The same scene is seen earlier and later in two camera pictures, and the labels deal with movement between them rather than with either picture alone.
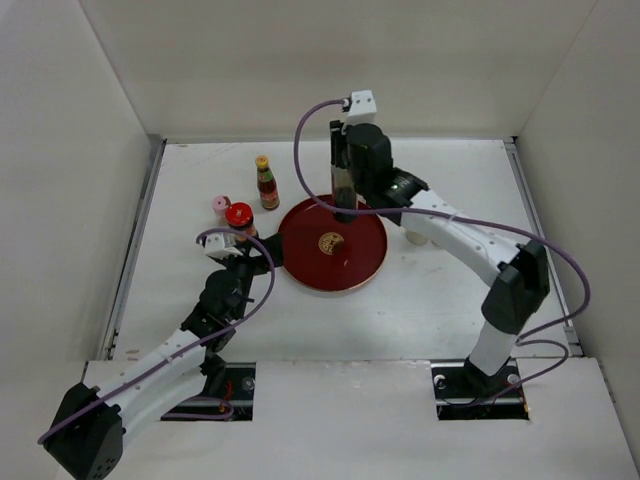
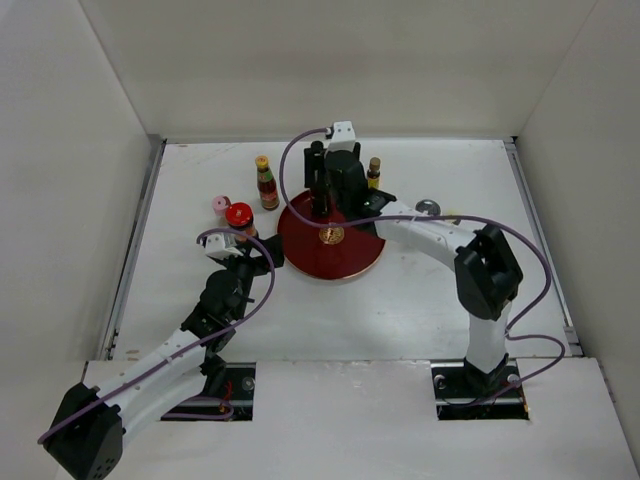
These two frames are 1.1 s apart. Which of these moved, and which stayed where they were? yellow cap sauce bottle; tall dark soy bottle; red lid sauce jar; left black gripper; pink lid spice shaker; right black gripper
Moved: right black gripper; tall dark soy bottle
Stayed: red lid sauce jar; left black gripper; yellow cap sauce bottle; pink lid spice shaker
